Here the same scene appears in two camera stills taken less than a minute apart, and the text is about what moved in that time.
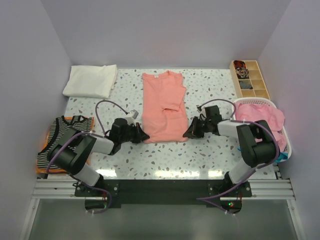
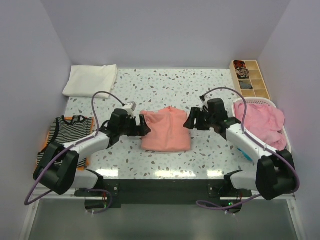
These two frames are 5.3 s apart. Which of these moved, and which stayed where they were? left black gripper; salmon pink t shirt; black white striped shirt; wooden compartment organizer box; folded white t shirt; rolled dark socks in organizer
Moved: salmon pink t shirt; left black gripper
Stayed: folded white t shirt; rolled dark socks in organizer; wooden compartment organizer box; black white striped shirt
